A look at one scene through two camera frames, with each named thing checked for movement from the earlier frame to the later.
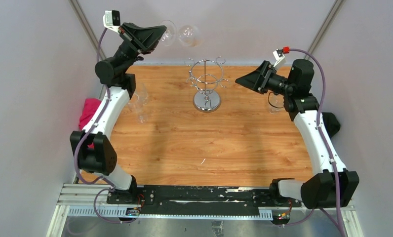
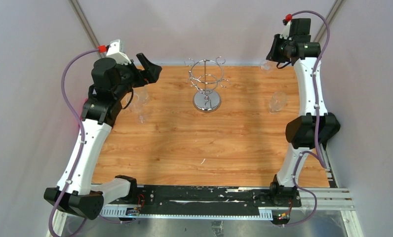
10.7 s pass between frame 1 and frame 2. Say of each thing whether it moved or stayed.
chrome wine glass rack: stayed
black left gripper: moved
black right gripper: moved
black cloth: stayed
